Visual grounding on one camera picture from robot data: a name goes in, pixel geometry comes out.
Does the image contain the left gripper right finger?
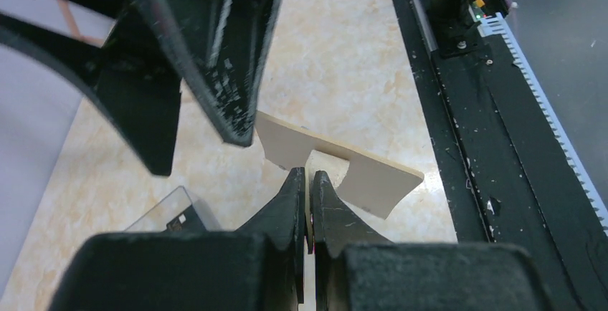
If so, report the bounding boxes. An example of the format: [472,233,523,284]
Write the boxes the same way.
[310,171,554,310]

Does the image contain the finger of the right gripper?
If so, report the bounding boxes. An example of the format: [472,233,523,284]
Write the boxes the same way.
[1,8,181,176]
[129,0,282,147]

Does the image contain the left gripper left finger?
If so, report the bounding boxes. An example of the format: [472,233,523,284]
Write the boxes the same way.
[49,168,305,310]

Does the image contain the clear plastic card box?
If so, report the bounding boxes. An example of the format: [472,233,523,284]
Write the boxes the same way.
[125,186,222,232]

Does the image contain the pink tripod music stand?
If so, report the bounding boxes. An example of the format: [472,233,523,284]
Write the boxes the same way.
[57,0,105,47]

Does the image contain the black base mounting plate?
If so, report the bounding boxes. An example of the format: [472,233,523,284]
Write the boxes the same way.
[392,0,607,310]

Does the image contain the aluminium frame rail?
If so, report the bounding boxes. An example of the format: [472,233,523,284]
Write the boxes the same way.
[401,0,608,234]

